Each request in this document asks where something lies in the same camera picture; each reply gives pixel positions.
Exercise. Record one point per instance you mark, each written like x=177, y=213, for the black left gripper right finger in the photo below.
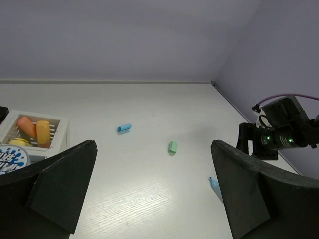
x=263, y=201

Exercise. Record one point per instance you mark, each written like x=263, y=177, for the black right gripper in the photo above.
x=268, y=141

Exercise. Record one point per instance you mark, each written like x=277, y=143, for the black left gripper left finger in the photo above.
x=44, y=200

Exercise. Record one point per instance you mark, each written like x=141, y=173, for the blue highlighter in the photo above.
x=216, y=188

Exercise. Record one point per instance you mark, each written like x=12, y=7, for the blue slime jar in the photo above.
x=12, y=158

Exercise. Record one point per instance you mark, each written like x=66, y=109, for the yellow highlighter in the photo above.
x=20, y=142

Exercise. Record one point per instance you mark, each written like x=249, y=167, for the amber highlighter cap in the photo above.
x=43, y=133

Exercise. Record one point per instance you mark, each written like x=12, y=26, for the green highlighter cap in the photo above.
x=172, y=148

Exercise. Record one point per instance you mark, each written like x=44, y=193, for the blue highlighter cap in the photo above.
x=124, y=128

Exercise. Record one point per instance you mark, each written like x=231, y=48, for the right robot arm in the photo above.
x=308, y=130

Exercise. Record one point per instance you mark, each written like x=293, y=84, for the white slotted organizer box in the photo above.
x=59, y=134

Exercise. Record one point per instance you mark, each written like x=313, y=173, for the black organizer box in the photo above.
x=3, y=113

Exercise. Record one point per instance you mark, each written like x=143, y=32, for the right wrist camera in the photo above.
x=282, y=111

